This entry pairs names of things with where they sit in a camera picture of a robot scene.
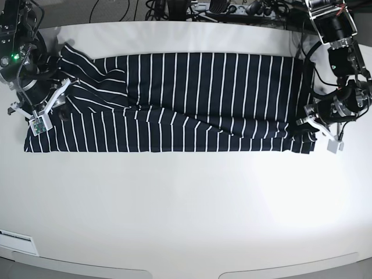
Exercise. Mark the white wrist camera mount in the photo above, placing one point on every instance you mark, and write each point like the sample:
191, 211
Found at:
40, 121
312, 118

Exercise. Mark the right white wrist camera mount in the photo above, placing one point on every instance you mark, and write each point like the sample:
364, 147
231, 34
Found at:
40, 121

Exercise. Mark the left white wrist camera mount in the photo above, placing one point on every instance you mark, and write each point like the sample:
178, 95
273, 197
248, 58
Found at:
312, 118

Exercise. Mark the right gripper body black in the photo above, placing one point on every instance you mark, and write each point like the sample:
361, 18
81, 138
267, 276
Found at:
38, 91

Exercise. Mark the black box behind table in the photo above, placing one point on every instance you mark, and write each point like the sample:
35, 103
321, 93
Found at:
298, 20

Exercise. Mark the white power strip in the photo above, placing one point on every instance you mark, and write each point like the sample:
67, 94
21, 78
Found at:
253, 9

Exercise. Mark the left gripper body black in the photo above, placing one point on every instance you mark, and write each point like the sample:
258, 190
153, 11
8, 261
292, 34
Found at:
346, 105

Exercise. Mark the white label on table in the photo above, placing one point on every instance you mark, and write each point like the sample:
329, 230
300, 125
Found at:
18, 243

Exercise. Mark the navy white striped T-shirt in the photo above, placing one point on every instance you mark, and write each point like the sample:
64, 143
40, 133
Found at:
179, 102

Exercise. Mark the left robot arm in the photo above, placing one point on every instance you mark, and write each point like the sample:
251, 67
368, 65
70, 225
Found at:
335, 27

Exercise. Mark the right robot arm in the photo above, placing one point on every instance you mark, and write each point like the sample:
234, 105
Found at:
26, 65

